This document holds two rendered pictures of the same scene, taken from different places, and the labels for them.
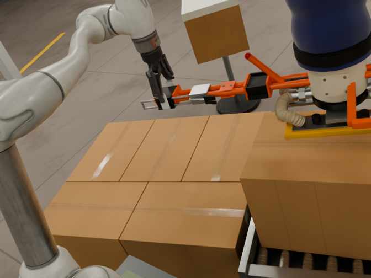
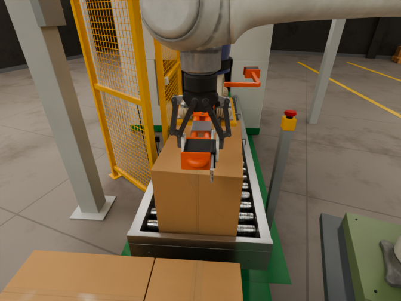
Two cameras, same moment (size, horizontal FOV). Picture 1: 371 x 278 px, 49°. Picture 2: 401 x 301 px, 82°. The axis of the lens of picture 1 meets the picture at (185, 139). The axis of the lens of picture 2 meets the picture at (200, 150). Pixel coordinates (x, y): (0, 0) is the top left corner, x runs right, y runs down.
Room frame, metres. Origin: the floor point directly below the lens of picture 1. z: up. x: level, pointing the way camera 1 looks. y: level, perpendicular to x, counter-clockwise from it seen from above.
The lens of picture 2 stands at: (1.60, 0.47, 1.53)
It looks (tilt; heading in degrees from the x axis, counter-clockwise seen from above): 31 degrees down; 243
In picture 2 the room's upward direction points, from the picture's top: straight up
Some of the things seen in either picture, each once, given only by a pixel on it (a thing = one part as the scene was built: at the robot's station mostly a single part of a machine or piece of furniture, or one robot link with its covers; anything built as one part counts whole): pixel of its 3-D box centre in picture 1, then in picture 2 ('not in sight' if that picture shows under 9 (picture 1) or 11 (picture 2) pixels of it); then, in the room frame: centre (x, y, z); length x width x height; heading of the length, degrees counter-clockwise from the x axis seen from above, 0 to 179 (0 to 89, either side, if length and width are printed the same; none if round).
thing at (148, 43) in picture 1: (146, 41); (200, 58); (1.35, 0.00, 1.45); 0.09 x 0.09 x 0.06
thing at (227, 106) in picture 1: (229, 74); not in sight; (3.05, -0.55, 0.31); 0.40 x 0.40 x 0.62
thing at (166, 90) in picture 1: (168, 96); (196, 153); (1.37, 0.00, 1.21); 0.08 x 0.07 x 0.05; 60
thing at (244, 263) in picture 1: (259, 208); (198, 240); (1.27, -0.19, 0.58); 0.70 x 0.03 x 0.06; 149
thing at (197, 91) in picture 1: (201, 94); (201, 131); (1.29, -0.11, 1.21); 0.07 x 0.07 x 0.04; 60
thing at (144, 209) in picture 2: not in sight; (173, 140); (0.94, -1.36, 0.50); 2.31 x 0.05 x 0.19; 59
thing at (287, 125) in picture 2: not in sight; (275, 183); (0.54, -0.42, 0.50); 0.07 x 0.07 x 1.00; 59
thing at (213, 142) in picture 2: (176, 102); (216, 143); (1.29, -0.02, 1.21); 0.31 x 0.03 x 0.05; 60
